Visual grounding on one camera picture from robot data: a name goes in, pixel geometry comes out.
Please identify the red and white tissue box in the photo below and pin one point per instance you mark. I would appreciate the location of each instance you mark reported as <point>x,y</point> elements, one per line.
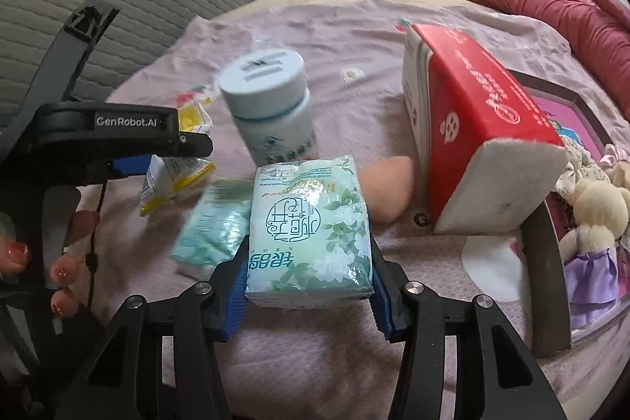
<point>472,120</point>

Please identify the grey storage box pink inside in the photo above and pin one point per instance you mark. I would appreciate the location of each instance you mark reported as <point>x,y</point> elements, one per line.
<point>546,277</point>

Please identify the white bottle with blue cap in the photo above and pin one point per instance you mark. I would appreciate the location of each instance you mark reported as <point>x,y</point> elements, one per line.
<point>266,105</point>

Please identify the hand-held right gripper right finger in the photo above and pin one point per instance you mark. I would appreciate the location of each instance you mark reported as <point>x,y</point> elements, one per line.
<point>384,304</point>

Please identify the floral green tissue pack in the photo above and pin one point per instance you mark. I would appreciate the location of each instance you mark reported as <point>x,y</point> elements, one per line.
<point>305,228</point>

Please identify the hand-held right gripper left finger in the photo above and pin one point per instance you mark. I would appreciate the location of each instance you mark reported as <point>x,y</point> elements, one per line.
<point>237,299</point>

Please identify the cream plush doll purple dress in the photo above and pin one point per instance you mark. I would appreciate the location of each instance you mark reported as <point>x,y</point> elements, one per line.
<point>598,209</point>

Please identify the beige makeup sponge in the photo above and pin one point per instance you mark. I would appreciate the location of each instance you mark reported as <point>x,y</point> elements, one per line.
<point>389,188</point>

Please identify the person's left hand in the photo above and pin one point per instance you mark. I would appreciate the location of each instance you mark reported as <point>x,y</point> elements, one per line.
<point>64,272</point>

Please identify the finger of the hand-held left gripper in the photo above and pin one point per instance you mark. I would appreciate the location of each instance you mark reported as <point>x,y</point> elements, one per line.
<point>197,145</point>
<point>130,165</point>

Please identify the pink rolled blanket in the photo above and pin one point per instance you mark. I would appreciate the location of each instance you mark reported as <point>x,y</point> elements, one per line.
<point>541,2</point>

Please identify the pale green tissue pack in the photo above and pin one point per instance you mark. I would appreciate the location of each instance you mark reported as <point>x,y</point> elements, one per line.
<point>211,228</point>

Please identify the yellow snack packet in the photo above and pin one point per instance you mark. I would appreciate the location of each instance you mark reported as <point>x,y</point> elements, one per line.
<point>162,185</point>

